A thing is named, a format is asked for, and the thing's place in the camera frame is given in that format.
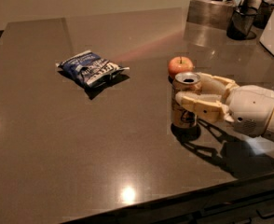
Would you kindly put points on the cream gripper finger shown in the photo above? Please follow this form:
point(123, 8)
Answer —
point(217, 86)
point(206, 107)

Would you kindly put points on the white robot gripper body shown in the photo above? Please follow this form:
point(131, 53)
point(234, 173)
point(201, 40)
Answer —
point(253, 107)

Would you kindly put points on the orange LaCroix soda can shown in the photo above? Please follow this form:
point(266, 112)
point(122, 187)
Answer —
point(185, 87)

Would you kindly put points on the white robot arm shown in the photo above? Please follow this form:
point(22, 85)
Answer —
point(249, 109)

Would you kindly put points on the red apple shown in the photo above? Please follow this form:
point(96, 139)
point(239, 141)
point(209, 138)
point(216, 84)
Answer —
point(179, 64)

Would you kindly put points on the black mesh cup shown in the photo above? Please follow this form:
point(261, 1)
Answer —
point(241, 22)

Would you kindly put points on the steel dispenser base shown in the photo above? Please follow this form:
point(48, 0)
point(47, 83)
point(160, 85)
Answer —
point(210, 13)

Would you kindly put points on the blue white chip bag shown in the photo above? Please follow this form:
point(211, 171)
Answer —
point(90, 70)

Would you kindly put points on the black drawer handle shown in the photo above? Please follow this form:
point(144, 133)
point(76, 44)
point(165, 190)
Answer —
point(266, 212)

